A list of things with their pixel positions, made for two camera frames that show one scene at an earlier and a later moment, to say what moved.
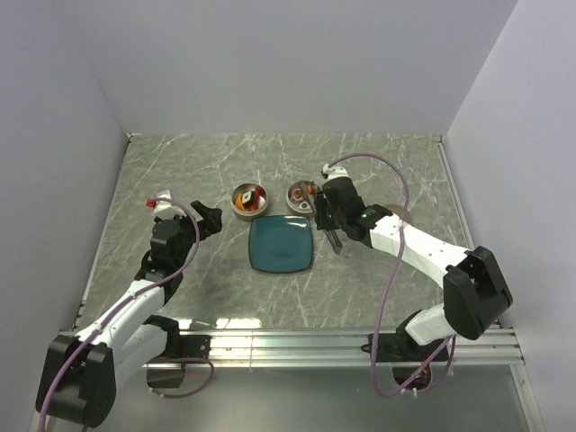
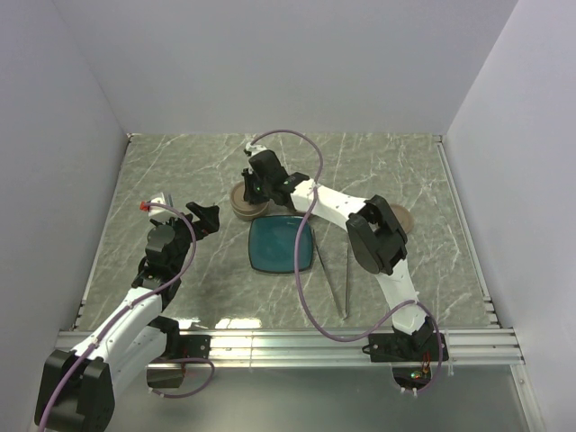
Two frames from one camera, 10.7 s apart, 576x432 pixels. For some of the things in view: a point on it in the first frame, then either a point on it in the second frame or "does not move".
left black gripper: (211, 219) does not move
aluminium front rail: (328, 347) does not move
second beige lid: (400, 211) does not move
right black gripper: (321, 220) to (249, 177)
